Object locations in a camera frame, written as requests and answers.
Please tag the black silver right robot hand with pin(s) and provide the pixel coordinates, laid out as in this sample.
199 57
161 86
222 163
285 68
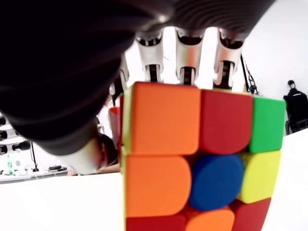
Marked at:
60 72

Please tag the multicoloured Rubik's cube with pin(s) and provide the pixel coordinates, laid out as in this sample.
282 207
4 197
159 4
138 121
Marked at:
163 120

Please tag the black tripod stand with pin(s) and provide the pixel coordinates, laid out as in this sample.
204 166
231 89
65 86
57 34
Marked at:
34 156

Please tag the seated person in black shirt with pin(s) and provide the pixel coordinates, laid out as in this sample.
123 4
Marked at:
109 151

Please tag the green bottle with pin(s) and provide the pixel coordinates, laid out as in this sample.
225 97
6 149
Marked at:
9 166

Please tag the standing figure in black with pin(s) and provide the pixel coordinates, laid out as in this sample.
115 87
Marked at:
294 103

